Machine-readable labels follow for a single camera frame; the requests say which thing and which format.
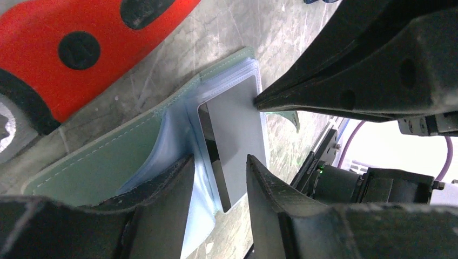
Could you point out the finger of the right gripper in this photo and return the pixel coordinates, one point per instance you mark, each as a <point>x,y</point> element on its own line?
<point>377,61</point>

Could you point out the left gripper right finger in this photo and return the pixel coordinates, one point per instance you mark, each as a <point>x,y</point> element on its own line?
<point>288,224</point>

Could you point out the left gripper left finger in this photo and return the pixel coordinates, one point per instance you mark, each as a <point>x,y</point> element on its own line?
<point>147,222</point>

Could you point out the grey credit card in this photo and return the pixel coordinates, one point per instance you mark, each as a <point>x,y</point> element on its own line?
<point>233,129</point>

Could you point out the red handled adjustable wrench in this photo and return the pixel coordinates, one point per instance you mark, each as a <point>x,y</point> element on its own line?
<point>57,56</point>

